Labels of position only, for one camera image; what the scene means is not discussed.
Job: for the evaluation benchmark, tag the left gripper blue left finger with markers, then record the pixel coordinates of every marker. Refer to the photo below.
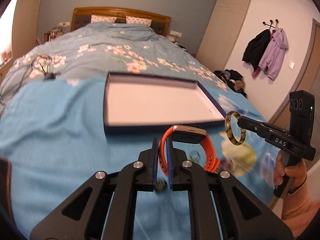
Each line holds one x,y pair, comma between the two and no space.
154,152

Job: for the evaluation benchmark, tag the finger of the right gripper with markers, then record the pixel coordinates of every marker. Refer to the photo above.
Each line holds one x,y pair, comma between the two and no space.
250,125

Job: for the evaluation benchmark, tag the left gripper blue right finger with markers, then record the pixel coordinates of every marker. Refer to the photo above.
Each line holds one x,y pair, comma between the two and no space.
169,147

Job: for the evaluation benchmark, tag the orange smartwatch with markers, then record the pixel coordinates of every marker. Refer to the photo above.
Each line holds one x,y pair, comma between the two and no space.
190,139

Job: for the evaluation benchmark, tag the tortoiseshell bangle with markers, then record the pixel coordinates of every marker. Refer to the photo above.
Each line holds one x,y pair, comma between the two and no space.
235,134

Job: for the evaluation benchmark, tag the pink sleeved right forearm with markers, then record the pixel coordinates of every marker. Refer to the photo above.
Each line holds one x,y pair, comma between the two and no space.
300,213

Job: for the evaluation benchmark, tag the person's right hand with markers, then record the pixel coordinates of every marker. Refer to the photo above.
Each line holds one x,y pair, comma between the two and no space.
298,172

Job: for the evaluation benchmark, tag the dark blue tray box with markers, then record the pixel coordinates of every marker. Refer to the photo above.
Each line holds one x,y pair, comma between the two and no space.
143,103

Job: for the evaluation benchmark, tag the pile of dark clothes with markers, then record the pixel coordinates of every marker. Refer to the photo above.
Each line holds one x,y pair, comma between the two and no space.
233,79

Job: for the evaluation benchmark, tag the purple hanging jacket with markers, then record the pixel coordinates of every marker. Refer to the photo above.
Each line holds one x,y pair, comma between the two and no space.
272,59

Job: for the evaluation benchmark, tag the black hanging jacket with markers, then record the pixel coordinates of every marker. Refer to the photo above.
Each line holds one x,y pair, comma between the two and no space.
256,48

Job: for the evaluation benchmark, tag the beige wardrobe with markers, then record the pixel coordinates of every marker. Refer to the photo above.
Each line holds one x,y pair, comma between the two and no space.
222,33

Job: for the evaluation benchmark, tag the white socket by headboard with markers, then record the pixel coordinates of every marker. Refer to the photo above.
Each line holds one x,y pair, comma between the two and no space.
175,33

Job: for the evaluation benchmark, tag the blue floral bed duvet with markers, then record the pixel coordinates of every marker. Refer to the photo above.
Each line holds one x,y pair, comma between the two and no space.
99,48

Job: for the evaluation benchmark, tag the wooden headboard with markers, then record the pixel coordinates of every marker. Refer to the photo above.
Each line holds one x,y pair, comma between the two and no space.
82,16

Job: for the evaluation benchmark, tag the right patterned pillow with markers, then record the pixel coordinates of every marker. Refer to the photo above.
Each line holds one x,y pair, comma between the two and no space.
138,20

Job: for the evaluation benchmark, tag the patterned pillow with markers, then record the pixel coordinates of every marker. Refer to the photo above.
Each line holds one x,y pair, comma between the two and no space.
100,18
138,20

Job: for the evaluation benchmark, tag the left patterned pillow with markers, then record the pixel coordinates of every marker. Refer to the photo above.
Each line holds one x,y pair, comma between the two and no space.
100,18

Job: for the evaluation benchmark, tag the cluttered left nightstand items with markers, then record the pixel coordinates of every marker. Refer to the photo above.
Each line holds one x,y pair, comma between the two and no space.
55,32

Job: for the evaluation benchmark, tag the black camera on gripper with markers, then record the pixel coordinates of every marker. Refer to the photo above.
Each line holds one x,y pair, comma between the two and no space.
302,112

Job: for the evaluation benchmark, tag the white wall switch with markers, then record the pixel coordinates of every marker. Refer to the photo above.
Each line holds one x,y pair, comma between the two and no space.
291,65

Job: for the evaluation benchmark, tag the black wall coat hook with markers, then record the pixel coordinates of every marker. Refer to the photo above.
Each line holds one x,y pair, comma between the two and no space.
272,24

